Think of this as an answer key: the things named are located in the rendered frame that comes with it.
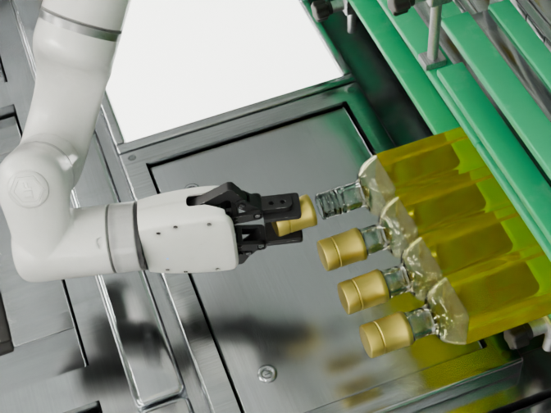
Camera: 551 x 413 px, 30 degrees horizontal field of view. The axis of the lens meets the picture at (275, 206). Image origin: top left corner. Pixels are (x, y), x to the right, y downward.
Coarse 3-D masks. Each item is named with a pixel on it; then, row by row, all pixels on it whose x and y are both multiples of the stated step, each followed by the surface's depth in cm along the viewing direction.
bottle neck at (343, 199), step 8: (352, 184) 111; (328, 192) 111; (336, 192) 111; (344, 192) 110; (352, 192) 111; (360, 192) 111; (320, 200) 110; (328, 200) 110; (336, 200) 110; (344, 200) 110; (352, 200) 110; (360, 200) 111; (320, 208) 112; (328, 208) 110; (336, 208) 110; (344, 208) 111; (352, 208) 111; (328, 216) 111
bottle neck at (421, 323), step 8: (408, 312) 101; (416, 312) 101; (424, 312) 101; (408, 320) 100; (416, 320) 100; (424, 320) 100; (432, 320) 100; (416, 328) 100; (424, 328) 100; (432, 328) 100; (416, 336) 100; (424, 336) 101
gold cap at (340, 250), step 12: (324, 240) 107; (336, 240) 107; (348, 240) 107; (360, 240) 107; (324, 252) 106; (336, 252) 106; (348, 252) 106; (360, 252) 107; (324, 264) 108; (336, 264) 107; (348, 264) 108
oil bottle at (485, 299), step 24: (480, 264) 102; (504, 264) 102; (528, 264) 102; (432, 288) 101; (456, 288) 100; (480, 288) 100; (504, 288) 100; (528, 288) 100; (432, 312) 100; (456, 312) 99; (480, 312) 99; (504, 312) 100; (528, 312) 102; (456, 336) 100; (480, 336) 102
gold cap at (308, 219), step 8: (304, 200) 110; (304, 208) 109; (312, 208) 109; (304, 216) 109; (312, 216) 109; (272, 224) 111; (280, 224) 109; (288, 224) 109; (296, 224) 109; (304, 224) 110; (312, 224) 110; (280, 232) 109; (288, 232) 110
